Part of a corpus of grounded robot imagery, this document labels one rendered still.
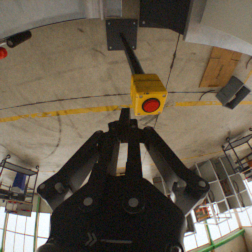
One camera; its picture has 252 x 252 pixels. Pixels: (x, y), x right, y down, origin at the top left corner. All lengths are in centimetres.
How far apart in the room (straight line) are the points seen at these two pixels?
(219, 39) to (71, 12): 44
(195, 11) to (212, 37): 11
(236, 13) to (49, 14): 38
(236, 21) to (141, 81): 26
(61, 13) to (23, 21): 8
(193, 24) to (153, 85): 23
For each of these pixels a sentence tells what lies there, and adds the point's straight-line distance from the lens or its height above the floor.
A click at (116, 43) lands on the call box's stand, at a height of 1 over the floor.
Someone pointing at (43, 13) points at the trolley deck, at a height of 85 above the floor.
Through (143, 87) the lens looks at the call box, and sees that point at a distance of 30.
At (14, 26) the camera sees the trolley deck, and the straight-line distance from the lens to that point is 34.
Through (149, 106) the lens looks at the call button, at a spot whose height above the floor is 91.
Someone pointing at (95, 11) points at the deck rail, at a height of 85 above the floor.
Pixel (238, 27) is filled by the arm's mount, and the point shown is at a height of 89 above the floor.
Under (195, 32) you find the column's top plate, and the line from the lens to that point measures 45.
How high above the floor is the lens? 112
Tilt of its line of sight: 39 degrees down
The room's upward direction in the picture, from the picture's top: 172 degrees clockwise
